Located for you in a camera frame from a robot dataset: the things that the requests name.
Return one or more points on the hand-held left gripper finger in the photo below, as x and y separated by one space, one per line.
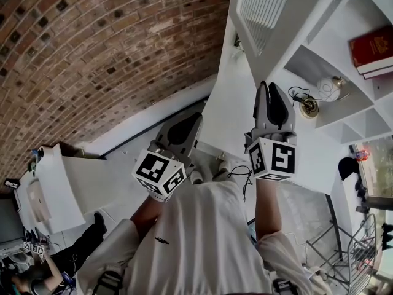
192 147
172 124

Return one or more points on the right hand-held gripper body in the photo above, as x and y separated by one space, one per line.
271 160

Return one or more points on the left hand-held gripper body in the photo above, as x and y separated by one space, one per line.
159 172

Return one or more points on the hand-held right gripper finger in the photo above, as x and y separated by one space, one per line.
261 109
284 112

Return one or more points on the white louvered cabinet door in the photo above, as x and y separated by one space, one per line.
261 14

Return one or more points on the person's left forearm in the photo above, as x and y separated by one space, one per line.
145 212

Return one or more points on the person's right forearm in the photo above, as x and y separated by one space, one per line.
267 209

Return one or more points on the white open shelf unit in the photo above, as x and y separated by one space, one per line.
322 72

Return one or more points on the person's white shoe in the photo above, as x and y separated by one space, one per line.
223 168
196 177

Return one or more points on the brass lamp with white globe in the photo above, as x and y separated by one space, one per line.
327 89

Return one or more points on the black cap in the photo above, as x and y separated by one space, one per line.
347 167

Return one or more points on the person's white shirt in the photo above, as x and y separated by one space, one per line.
199 241

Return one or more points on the red and blue small object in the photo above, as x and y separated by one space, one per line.
362 155

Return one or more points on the white desk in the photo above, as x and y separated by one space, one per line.
61 189

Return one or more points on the white-paged book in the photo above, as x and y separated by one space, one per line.
379 72

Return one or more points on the red hardcover book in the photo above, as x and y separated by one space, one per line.
373 49

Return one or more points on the beige folder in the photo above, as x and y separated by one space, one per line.
38 200

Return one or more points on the dark monitor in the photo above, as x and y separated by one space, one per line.
10 220

